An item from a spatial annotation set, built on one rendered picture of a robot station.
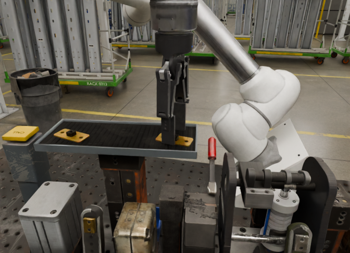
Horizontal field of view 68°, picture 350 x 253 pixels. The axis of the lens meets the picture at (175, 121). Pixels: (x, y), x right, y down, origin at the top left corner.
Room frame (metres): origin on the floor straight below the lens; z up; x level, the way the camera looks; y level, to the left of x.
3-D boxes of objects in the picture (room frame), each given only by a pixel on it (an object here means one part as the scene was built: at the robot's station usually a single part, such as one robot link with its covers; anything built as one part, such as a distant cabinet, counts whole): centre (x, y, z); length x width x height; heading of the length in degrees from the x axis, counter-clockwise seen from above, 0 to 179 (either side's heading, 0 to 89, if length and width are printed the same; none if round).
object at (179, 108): (0.56, -0.01, 1.21); 0.03 x 0.01 x 0.07; 70
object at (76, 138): (0.55, 0.25, 1.17); 0.08 x 0.04 x 0.01; 65
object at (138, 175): (0.55, 0.13, 0.92); 0.10 x 0.08 x 0.45; 85
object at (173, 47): (0.53, 0.00, 1.36); 0.08 x 0.07 x 0.09; 160
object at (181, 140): (0.53, 0.00, 1.17); 0.08 x 0.04 x 0.01; 70
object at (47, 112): (2.83, 1.57, 0.36); 0.54 x 0.50 x 0.73; 168
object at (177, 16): (0.53, 0.00, 1.43); 0.09 x 0.09 x 0.06
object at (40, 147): (0.55, 0.13, 1.16); 0.37 x 0.14 x 0.02; 85
